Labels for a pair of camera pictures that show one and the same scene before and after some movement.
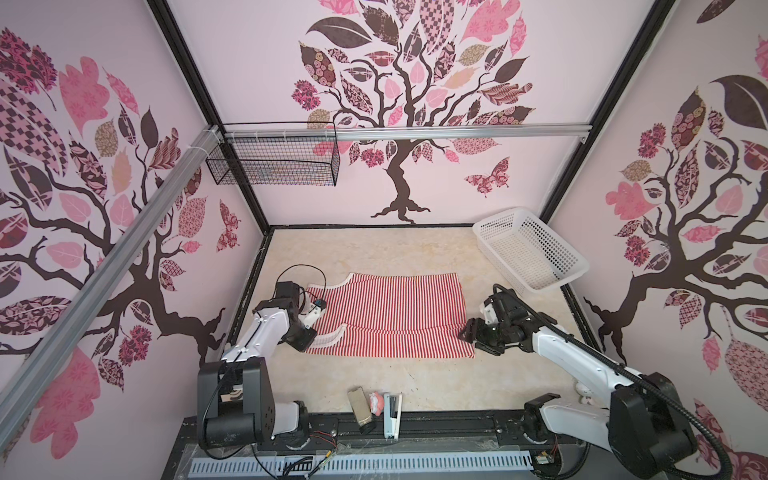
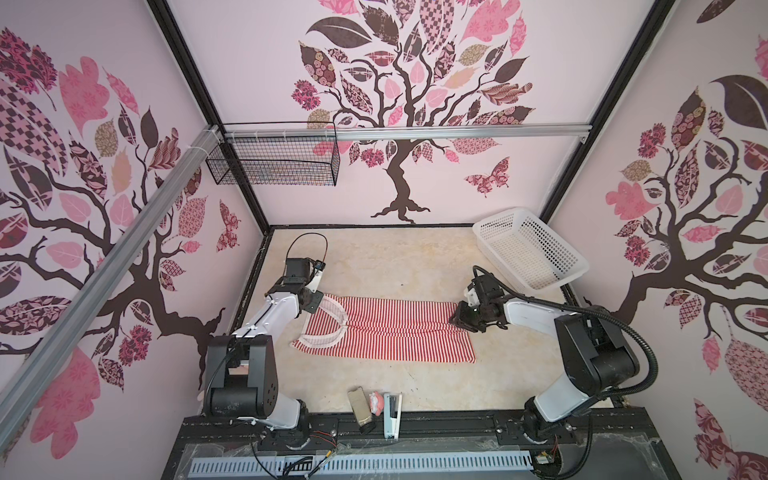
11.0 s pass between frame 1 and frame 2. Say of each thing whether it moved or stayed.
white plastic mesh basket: stayed
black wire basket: stayed
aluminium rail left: stayed
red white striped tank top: moved
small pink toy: stayed
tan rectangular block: stayed
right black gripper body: moved
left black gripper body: moved
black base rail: stayed
